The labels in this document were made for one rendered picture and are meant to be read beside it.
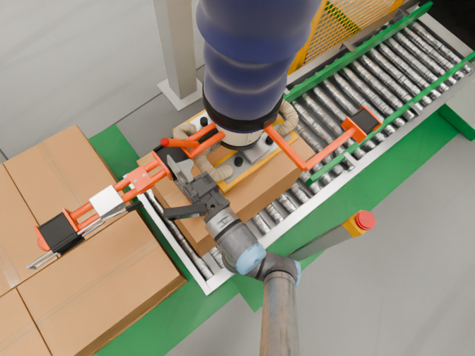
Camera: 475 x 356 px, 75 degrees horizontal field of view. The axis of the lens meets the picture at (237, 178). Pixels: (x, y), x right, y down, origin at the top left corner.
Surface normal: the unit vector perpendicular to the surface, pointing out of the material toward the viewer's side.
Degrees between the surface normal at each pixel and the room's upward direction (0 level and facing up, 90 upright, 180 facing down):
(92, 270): 0
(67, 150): 0
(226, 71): 68
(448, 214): 0
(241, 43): 63
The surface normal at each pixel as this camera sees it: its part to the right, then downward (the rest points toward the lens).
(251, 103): 0.03, 0.82
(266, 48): 0.16, 0.69
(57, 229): 0.07, -0.36
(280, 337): 0.01, -0.93
